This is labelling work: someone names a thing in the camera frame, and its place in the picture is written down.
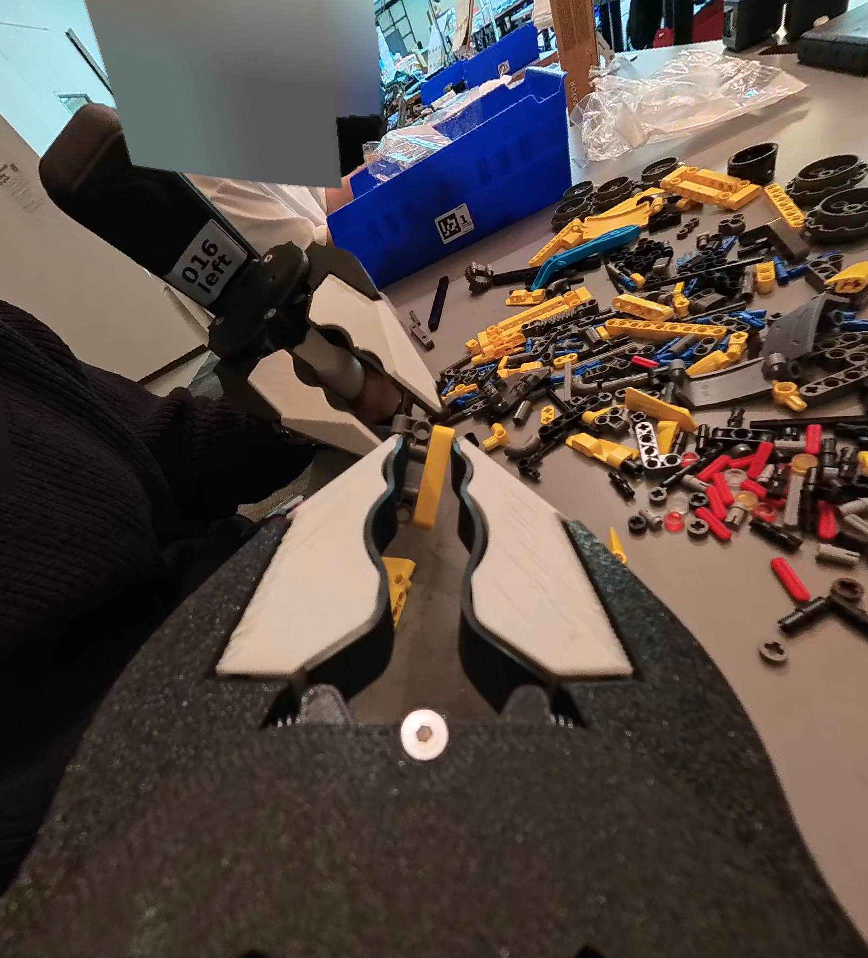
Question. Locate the person's left hand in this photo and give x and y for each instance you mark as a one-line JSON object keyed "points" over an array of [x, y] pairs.
{"points": [[383, 398]]}

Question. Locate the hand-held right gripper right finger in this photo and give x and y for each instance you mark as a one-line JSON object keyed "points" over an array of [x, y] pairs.
{"points": [[546, 591]]}

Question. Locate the brown cardboard box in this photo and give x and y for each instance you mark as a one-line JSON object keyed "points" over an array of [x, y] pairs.
{"points": [[575, 52]]}

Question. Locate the black power adapter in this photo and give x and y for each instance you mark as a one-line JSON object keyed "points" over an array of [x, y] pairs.
{"points": [[860, 41]]}

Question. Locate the black desktop equipment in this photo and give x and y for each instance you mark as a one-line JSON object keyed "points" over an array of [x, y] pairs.
{"points": [[778, 22]]}

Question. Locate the grey connector piece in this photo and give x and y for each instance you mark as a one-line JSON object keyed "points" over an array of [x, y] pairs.
{"points": [[411, 430]]}

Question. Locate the pile of building block pieces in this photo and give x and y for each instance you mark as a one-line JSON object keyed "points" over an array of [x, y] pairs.
{"points": [[666, 329]]}

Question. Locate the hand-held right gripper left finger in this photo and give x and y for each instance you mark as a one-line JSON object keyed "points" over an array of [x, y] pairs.
{"points": [[307, 591]]}

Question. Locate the short yellow beam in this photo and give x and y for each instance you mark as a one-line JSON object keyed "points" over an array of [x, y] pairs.
{"points": [[434, 479]]}

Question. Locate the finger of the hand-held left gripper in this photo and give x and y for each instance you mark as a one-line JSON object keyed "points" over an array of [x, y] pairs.
{"points": [[381, 337], [307, 404]]}

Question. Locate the teal curved panel piece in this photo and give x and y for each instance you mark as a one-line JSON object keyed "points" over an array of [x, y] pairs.
{"points": [[591, 247]]}

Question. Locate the blue bin with square tag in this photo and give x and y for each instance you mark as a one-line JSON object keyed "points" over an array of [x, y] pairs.
{"points": [[471, 187]]}

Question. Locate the clear plastic bags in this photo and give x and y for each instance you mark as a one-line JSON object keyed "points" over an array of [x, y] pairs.
{"points": [[688, 97]]}

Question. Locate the blue storage bin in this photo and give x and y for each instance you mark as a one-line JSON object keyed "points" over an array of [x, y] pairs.
{"points": [[494, 60]]}

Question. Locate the person's left forearm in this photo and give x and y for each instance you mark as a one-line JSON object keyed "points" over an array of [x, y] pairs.
{"points": [[67, 524]]}

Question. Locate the crumpled plastic bags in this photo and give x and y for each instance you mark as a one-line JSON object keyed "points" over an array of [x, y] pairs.
{"points": [[411, 150]]}

